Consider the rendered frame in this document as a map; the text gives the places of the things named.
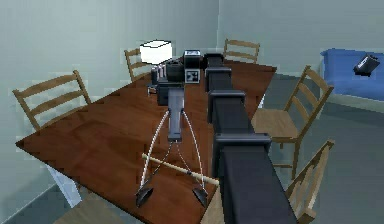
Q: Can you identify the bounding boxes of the light wooden chair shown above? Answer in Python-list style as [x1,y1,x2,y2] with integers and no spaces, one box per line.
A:
[12,69,93,132]
[199,138,336,224]
[123,47,152,83]
[222,37,261,65]
[251,64,335,181]

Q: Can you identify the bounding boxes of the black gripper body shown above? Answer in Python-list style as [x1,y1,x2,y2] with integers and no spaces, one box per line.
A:
[147,59,186,143]

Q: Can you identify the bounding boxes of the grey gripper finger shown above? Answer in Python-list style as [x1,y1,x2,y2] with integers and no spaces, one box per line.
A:
[135,109,171,208]
[181,110,210,208]

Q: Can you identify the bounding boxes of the white box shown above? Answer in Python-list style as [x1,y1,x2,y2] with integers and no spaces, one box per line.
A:
[138,39,174,65]

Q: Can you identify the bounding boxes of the pale wooden bat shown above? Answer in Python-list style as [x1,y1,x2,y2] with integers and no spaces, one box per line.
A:
[141,152,221,187]

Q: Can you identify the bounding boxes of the black flat box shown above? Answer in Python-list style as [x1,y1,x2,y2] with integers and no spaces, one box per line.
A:
[352,53,381,77]

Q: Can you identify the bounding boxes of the brown wooden table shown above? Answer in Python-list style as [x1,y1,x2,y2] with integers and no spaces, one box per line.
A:
[14,59,278,224]

